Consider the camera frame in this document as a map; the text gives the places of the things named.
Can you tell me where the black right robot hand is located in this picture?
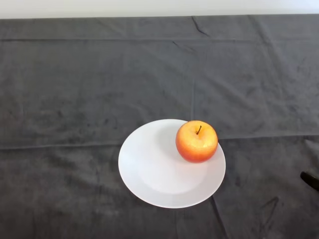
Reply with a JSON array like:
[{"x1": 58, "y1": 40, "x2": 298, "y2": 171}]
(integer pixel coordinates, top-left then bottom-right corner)
[{"x1": 300, "y1": 171, "x2": 319, "y2": 192}]

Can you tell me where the red yellow apple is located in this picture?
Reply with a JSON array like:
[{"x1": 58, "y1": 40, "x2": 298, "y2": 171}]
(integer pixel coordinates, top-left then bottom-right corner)
[{"x1": 175, "y1": 120, "x2": 219, "y2": 164}]

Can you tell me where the white round plate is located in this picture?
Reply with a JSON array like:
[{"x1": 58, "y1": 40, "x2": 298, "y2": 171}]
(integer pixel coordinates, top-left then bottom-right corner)
[{"x1": 118, "y1": 119, "x2": 227, "y2": 209}]

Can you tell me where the black table cloth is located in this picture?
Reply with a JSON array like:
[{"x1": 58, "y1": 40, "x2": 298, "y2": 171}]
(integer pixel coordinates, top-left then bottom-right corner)
[{"x1": 0, "y1": 14, "x2": 319, "y2": 239}]

